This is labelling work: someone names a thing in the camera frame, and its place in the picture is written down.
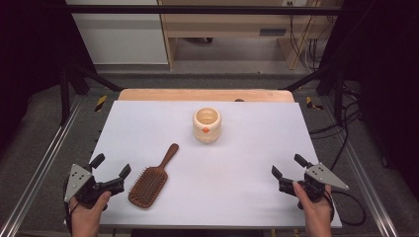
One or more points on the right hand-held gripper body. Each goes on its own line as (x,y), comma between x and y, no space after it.
(321,176)

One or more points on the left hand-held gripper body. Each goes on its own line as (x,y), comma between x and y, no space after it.
(82,189)

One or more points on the brown wooden hairbrush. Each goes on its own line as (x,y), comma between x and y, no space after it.
(148,186)

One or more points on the cream ceramic cup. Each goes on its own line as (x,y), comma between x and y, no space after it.
(206,131)

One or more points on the person's left hand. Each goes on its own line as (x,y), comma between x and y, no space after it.
(87,217)

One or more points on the person's right hand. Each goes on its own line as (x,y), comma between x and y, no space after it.
(318,214)

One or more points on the yellow black tape strip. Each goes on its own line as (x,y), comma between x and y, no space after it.
(100,103)
(310,102)

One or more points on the white table mat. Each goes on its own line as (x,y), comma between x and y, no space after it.
(214,184)

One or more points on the black curtain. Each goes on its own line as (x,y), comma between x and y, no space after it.
(388,82)
(29,59)

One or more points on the white cabinet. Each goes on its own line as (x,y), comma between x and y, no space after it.
(122,39)

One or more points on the light wooden desk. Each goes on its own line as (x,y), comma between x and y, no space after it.
(224,24)

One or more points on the aluminium rail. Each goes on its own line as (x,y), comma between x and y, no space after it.
(365,184)
(42,158)

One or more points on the black frame strut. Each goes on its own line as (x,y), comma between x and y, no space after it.
(65,95)
(338,95)

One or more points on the black frame crossbar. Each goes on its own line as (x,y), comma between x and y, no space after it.
(197,9)

